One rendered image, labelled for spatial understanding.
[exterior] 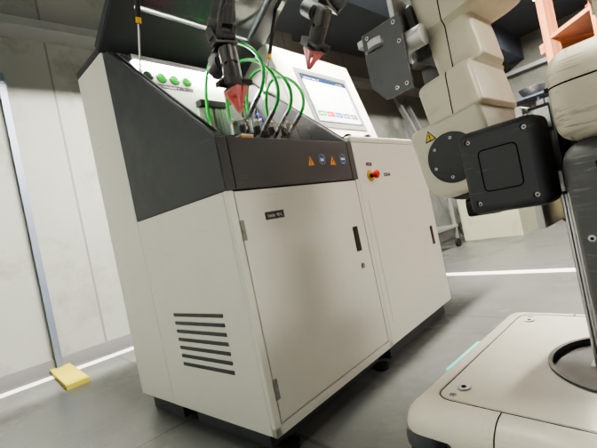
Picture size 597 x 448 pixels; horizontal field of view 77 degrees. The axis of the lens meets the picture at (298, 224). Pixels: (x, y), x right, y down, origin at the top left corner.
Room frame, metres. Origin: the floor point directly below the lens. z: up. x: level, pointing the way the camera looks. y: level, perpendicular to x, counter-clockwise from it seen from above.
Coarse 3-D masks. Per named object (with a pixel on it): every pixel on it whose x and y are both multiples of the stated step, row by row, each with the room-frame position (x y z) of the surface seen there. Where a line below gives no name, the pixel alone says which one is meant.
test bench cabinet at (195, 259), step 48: (144, 240) 1.42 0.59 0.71; (192, 240) 1.21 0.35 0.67; (240, 240) 1.07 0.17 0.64; (192, 288) 1.25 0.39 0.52; (240, 288) 1.07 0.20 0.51; (192, 336) 1.29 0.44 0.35; (240, 336) 1.11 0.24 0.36; (192, 384) 1.33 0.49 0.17; (240, 384) 1.14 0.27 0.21; (336, 384) 1.27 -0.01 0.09; (240, 432) 1.23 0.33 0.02; (288, 432) 1.18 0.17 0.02
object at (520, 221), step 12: (468, 216) 4.76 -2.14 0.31; (480, 216) 4.65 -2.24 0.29; (492, 216) 4.54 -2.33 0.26; (504, 216) 4.45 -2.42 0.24; (516, 216) 4.35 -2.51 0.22; (528, 216) 4.51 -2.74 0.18; (468, 228) 4.78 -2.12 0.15; (480, 228) 4.67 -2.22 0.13; (492, 228) 4.57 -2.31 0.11; (504, 228) 4.47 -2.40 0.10; (516, 228) 4.37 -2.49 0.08; (528, 228) 4.45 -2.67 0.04; (468, 240) 4.80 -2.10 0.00
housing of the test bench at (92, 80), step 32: (96, 64) 1.49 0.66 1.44; (96, 96) 1.53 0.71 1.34; (96, 128) 1.57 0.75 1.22; (96, 160) 1.62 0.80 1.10; (128, 192) 1.46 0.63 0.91; (128, 224) 1.50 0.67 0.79; (128, 256) 1.54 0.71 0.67; (128, 288) 1.58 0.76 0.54; (128, 320) 1.63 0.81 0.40; (160, 352) 1.47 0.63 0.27; (160, 384) 1.50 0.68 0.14
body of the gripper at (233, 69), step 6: (228, 60) 1.13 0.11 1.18; (222, 66) 1.14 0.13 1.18; (228, 66) 1.13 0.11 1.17; (234, 66) 1.13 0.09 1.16; (228, 72) 1.13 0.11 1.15; (234, 72) 1.13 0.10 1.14; (240, 72) 1.15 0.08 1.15; (222, 78) 1.11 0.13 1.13; (228, 78) 1.10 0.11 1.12; (246, 78) 1.15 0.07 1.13; (216, 84) 1.14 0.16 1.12; (222, 84) 1.14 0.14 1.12
